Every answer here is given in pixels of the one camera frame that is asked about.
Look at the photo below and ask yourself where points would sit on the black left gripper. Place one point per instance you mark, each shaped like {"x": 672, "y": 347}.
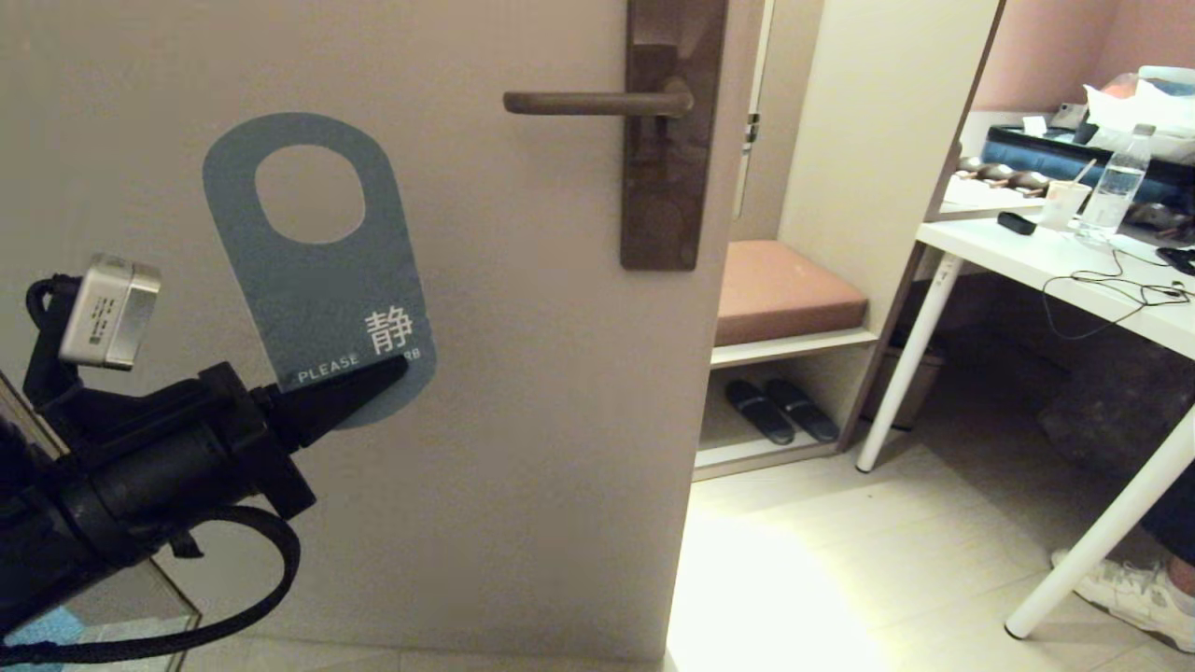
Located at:
{"x": 187, "y": 467}

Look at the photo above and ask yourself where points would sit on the blue do-not-disturb door sign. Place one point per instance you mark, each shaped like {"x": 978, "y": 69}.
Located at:
{"x": 317, "y": 280}

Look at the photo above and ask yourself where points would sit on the beige room door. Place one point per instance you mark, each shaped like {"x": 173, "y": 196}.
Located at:
{"x": 513, "y": 420}

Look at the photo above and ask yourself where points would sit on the brown door lock plate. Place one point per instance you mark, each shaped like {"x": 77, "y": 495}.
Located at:
{"x": 672, "y": 187}

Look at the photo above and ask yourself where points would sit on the dark slipper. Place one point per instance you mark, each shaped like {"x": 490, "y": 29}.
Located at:
{"x": 803, "y": 409}
{"x": 758, "y": 411}

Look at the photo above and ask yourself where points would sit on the brown bench cushion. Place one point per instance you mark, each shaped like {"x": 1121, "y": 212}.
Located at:
{"x": 794, "y": 294}

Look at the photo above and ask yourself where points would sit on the brown waste bin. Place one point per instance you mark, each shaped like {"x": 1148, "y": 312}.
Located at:
{"x": 920, "y": 383}

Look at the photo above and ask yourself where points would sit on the cream wardrobe bench unit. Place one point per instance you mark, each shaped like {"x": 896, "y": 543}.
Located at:
{"x": 878, "y": 140}

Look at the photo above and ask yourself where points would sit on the white paper sheet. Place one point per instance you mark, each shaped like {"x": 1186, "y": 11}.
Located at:
{"x": 980, "y": 194}

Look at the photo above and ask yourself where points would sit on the small black case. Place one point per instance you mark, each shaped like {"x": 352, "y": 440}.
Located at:
{"x": 1016, "y": 224}

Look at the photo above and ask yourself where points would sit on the white table with round legs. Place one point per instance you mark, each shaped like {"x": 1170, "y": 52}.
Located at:
{"x": 1027, "y": 257}

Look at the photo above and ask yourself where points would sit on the dark blue tray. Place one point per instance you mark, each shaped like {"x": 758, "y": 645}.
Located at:
{"x": 1036, "y": 159}

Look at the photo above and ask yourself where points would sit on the small white card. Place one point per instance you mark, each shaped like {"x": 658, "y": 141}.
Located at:
{"x": 1033, "y": 126}

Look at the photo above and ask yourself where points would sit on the white paper cup with stick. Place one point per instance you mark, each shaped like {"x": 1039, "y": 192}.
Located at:
{"x": 1062, "y": 205}

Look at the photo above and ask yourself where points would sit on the clear plastic water bottle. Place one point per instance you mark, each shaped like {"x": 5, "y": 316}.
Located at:
{"x": 1116, "y": 196}

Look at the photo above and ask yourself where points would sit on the white sneaker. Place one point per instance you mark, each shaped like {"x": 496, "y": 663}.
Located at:
{"x": 1130, "y": 593}

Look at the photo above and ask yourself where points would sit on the white plastic bag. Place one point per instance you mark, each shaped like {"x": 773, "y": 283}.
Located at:
{"x": 1120, "y": 107}

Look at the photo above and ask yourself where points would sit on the person leg in dark trousers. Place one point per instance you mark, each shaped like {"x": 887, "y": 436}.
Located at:
{"x": 1176, "y": 532}

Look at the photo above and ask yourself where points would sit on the black flat device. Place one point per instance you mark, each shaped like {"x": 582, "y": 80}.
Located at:
{"x": 1176, "y": 259}

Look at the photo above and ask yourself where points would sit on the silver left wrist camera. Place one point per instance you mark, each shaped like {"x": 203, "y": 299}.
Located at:
{"x": 107, "y": 313}

